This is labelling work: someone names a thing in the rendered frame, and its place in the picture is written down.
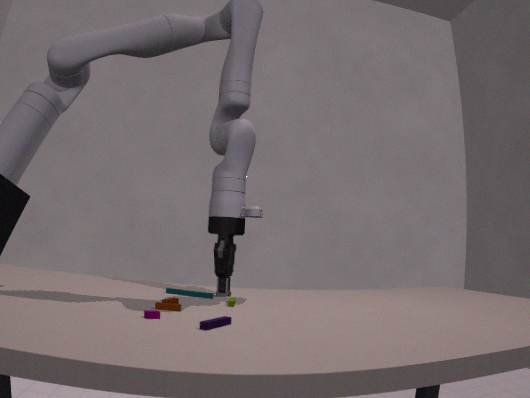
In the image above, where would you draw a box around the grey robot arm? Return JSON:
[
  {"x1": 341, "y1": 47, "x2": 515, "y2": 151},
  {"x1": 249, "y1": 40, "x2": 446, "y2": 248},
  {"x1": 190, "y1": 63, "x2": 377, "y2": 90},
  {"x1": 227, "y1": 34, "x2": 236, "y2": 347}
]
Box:
[{"x1": 0, "y1": 0, "x2": 263, "y2": 219}]

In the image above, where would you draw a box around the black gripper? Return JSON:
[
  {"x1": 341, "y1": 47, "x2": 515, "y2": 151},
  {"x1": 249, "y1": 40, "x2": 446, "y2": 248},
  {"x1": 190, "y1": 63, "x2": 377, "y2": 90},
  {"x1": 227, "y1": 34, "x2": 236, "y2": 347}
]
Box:
[{"x1": 208, "y1": 216, "x2": 245, "y2": 296}]

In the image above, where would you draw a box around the turquoise rod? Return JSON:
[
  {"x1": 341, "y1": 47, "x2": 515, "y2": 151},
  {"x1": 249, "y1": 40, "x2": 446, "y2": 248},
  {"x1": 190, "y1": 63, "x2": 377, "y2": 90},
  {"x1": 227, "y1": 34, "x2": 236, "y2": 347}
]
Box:
[{"x1": 166, "y1": 288, "x2": 214, "y2": 299}]

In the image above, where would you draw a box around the purple rod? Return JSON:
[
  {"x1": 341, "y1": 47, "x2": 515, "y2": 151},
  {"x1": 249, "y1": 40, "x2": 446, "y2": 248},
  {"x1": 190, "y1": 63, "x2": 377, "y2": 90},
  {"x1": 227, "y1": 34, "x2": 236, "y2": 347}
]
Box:
[{"x1": 200, "y1": 316, "x2": 231, "y2": 331}]

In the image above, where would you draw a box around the magenta rod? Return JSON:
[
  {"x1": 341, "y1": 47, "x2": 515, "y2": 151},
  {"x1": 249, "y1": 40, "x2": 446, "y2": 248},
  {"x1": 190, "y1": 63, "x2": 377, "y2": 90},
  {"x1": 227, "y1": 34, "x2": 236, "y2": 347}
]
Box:
[{"x1": 144, "y1": 310, "x2": 160, "y2": 319}]

